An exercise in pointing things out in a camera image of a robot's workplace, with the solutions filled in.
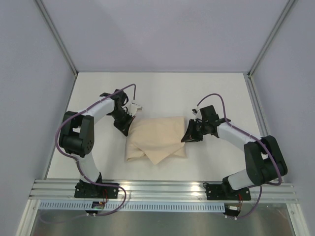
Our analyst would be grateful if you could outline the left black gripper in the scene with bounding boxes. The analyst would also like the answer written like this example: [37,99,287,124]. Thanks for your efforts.
[110,109,135,136]

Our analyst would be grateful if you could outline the beige cloth mat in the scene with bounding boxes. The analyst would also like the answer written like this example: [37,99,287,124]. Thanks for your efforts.
[126,117,187,165]

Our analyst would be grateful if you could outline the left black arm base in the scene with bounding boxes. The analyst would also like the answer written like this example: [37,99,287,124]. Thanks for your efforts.
[74,181,119,199]

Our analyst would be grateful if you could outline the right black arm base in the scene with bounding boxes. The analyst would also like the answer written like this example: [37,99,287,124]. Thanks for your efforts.
[203,182,252,201]

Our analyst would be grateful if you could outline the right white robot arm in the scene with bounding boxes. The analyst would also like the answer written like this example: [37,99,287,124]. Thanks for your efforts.
[181,105,288,199]

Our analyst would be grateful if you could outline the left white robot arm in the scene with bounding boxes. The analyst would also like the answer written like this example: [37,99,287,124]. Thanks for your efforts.
[55,89,142,197]

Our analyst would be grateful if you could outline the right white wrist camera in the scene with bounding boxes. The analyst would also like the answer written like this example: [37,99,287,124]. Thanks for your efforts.
[192,108,199,116]

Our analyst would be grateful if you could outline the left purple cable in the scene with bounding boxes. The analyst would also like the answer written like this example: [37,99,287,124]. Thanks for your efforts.
[55,83,137,217]

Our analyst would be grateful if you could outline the aluminium front rail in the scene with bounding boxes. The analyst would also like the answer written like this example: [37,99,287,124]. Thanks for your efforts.
[29,178,299,204]

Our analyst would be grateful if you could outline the left aluminium frame post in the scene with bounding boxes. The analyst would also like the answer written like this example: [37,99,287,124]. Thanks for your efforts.
[34,0,78,78]

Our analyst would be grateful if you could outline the aluminium frame post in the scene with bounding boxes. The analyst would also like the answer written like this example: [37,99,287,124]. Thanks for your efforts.
[34,0,78,78]
[247,0,297,79]

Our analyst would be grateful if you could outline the slotted grey cable duct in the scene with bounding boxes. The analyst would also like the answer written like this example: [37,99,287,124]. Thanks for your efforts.
[38,200,225,213]

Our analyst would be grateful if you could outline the right aluminium frame post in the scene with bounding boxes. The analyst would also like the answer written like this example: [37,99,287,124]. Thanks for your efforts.
[247,0,297,79]

